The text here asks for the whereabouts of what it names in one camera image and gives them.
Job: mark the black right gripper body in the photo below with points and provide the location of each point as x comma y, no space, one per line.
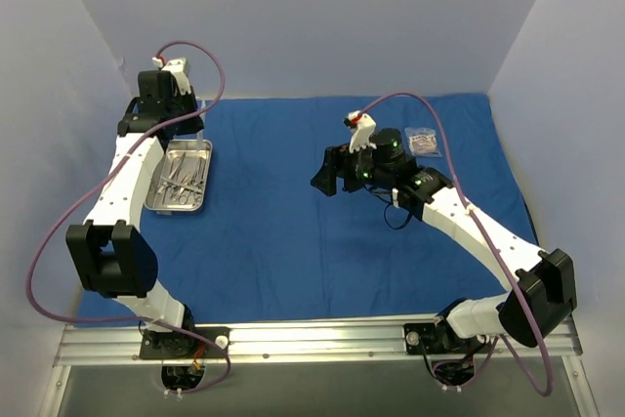
339,169

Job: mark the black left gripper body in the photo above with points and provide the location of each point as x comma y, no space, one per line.
185,125

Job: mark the suture packets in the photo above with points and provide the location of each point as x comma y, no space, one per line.
422,142

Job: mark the metal surgical instrument tray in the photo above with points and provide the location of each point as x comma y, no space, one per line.
205,147

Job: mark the blue surgical drape cloth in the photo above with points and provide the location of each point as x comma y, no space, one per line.
266,245

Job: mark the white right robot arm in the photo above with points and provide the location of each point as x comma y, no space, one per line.
540,289

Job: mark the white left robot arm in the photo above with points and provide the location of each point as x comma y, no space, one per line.
110,255

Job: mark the steel surgical instruments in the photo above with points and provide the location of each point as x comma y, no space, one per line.
181,183

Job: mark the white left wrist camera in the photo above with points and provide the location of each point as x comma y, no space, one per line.
179,68

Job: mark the aluminium front rail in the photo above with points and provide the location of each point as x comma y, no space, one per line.
377,338

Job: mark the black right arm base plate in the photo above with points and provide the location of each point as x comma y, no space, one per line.
438,339

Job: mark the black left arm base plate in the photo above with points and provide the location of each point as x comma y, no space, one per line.
174,345

